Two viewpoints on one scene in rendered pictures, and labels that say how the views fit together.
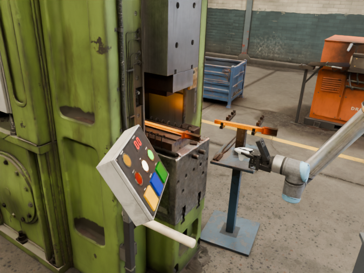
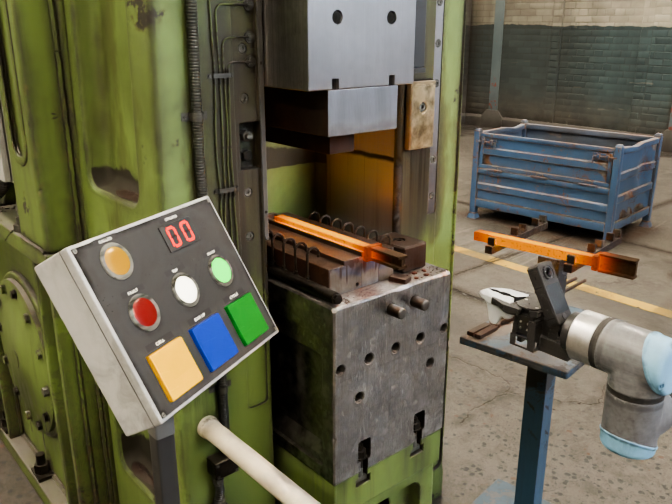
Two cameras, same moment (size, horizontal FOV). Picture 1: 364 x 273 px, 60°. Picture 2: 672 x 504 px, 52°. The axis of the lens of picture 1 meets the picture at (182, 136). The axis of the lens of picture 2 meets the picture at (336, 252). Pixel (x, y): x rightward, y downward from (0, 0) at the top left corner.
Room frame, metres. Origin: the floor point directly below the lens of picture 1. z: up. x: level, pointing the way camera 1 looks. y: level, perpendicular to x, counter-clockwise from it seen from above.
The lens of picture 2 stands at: (0.22, -0.40, 1.49)
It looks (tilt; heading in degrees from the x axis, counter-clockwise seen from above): 18 degrees down; 18
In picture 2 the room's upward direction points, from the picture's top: straight up
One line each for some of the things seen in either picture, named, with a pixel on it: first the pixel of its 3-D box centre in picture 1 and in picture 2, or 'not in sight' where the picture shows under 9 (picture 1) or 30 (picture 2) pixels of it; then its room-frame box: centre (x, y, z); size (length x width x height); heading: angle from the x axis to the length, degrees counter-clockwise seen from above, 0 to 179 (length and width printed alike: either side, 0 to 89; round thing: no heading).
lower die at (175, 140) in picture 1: (152, 132); (305, 248); (1.76, 0.18, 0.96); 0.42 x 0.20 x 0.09; 58
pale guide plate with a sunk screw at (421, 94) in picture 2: (192, 75); (420, 115); (1.98, -0.05, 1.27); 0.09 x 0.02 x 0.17; 148
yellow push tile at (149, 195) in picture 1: (150, 198); (173, 369); (1.01, 0.11, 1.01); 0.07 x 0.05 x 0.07; 173
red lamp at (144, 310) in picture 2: (138, 178); (144, 312); (1.02, 0.16, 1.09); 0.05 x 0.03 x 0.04; 148
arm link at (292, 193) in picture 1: (293, 188); (634, 415); (1.34, -0.56, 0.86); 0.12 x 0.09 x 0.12; 148
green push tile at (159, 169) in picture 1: (160, 172); (245, 319); (1.21, 0.09, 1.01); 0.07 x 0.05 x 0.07; 173
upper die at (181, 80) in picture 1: (151, 74); (303, 102); (1.76, 0.18, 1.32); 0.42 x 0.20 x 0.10; 58
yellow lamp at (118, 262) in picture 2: (127, 160); (117, 261); (1.02, 0.20, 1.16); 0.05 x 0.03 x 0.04; 148
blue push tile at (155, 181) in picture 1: (155, 184); (212, 342); (1.11, 0.10, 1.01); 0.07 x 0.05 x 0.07; 173
